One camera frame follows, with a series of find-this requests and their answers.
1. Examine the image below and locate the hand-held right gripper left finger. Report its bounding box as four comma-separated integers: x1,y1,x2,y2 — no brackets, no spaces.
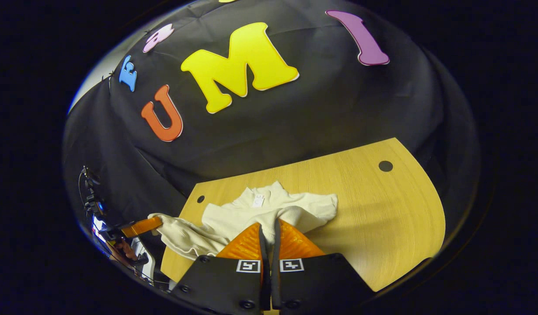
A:
169,222,271,315

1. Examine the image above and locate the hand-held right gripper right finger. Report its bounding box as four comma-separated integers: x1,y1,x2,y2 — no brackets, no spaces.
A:
272,219,374,315

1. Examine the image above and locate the cream knit sweater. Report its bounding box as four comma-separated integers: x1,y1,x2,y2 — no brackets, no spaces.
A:
148,181,338,261

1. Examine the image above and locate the computer monitor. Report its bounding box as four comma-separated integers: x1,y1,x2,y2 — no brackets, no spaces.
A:
91,215,114,256

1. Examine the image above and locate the white side table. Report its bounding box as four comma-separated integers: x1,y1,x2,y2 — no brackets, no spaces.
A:
135,238,156,281

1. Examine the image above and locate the black backdrop cloth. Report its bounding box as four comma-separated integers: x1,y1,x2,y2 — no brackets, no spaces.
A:
62,0,479,272

